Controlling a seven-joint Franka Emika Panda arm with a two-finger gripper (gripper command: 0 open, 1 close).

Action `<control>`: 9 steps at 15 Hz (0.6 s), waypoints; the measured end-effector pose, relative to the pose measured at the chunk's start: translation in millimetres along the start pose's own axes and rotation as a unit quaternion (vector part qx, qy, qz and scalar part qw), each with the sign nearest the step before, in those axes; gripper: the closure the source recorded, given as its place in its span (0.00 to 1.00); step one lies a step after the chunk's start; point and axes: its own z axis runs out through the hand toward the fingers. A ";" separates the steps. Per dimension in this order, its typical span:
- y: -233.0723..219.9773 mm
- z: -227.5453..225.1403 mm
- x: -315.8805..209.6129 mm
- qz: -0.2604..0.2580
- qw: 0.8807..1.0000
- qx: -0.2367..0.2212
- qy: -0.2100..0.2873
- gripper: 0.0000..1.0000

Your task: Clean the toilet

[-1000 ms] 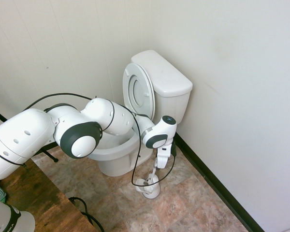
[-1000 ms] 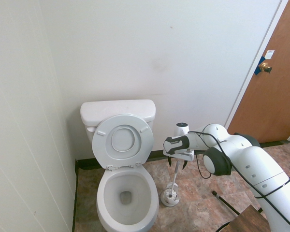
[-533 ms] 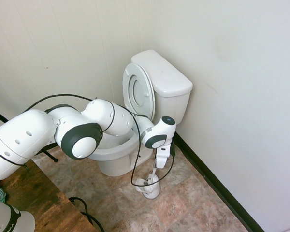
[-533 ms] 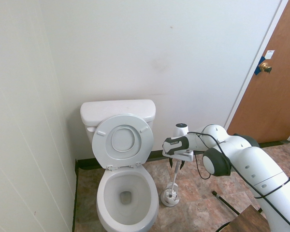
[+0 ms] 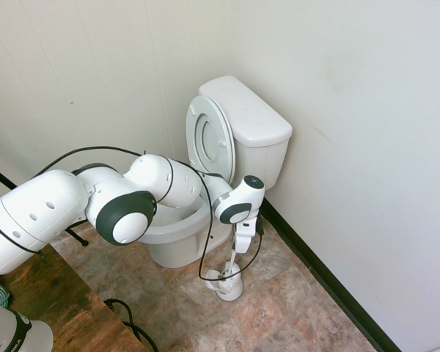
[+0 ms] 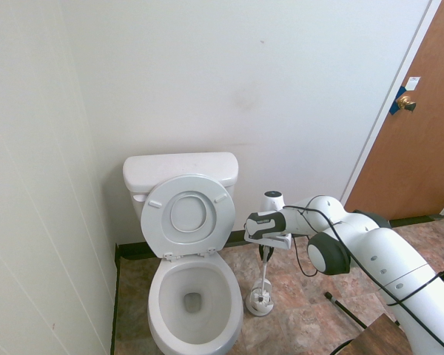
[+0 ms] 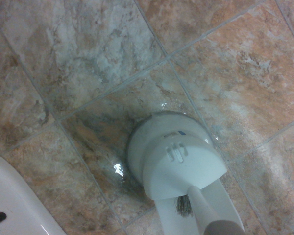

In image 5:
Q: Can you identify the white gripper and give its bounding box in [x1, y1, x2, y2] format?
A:
[231, 218, 260, 255]

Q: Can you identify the white toilet brush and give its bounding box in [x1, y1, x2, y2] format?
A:
[218, 247, 240, 295]

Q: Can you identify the white toilet brush holder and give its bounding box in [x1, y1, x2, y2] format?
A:
[203, 264, 244, 303]

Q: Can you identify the white toilet bowl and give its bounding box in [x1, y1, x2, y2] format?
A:
[142, 171, 240, 269]

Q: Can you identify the white toilet tank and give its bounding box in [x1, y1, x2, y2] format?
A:
[232, 128, 291, 192]

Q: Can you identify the white toilet seat and lid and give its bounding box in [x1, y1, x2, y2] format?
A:
[185, 94, 237, 183]

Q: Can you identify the white toilet tank lid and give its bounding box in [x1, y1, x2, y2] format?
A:
[198, 75, 293, 147]

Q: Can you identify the dark wooden table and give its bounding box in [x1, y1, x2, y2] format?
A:
[0, 243, 150, 352]

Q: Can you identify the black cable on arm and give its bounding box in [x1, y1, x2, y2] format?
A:
[0, 145, 265, 282]

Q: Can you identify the black floor cable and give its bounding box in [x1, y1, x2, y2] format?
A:
[103, 298, 159, 352]

